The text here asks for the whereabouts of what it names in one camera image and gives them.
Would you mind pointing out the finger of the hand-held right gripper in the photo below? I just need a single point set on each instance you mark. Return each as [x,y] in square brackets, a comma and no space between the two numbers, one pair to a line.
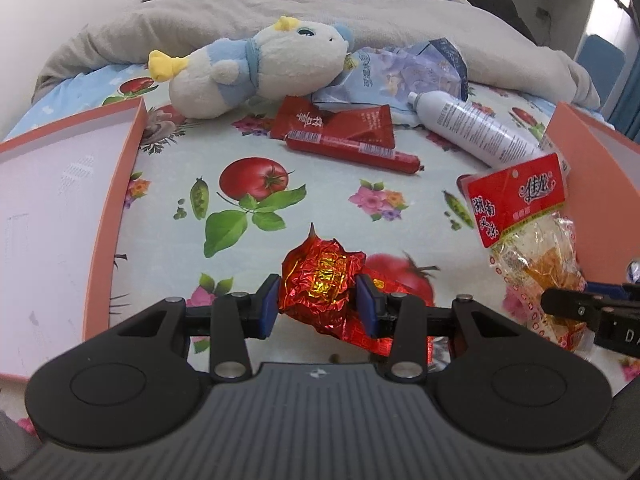
[634,271]
[570,302]

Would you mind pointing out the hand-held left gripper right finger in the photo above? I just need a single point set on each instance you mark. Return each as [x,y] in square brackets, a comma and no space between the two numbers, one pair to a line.
[365,305]

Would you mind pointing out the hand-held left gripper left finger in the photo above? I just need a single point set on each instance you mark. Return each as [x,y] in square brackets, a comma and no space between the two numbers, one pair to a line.
[270,305]

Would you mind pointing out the red foil packet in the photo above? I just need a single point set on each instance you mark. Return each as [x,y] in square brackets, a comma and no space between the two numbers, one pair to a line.
[320,275]

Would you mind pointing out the orange box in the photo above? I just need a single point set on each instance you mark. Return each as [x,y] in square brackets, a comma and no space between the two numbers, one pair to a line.
[600,185]

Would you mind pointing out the red label clear snack packet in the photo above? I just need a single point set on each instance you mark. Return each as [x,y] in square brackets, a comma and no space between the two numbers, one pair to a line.
[515,195]

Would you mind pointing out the tomato print bed sheet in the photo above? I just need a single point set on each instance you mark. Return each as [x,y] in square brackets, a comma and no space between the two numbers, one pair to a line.
[325,170]

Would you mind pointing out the red sausage stick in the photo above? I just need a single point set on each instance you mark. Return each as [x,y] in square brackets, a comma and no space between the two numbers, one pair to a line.
[350,150]

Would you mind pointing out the blue curtain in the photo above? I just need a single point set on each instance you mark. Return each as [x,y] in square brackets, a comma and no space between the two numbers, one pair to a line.
[630,100]

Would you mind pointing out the dark red flat packet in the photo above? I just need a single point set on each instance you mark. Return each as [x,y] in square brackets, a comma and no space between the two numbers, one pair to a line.
[350,122]

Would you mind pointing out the white spray bottle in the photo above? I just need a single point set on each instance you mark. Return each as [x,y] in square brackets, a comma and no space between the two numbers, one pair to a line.
[465,125]

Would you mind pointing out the blue chair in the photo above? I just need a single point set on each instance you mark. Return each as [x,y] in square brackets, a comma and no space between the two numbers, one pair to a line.
[600,60]

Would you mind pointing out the light blue snack bag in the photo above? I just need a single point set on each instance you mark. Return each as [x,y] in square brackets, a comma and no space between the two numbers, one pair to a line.
[400,75]

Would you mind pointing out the white and blue plush toy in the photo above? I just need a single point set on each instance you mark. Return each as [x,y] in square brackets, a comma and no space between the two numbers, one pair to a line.
[280,70]

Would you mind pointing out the pink box lid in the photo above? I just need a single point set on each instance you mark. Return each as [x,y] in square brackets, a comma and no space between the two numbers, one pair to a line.
[50,210]

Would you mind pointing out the grey blanket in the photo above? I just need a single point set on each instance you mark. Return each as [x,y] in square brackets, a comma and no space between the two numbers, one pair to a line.
[150,30]

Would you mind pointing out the wall socket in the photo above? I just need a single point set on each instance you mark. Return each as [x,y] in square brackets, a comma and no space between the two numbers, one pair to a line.
[542,12]

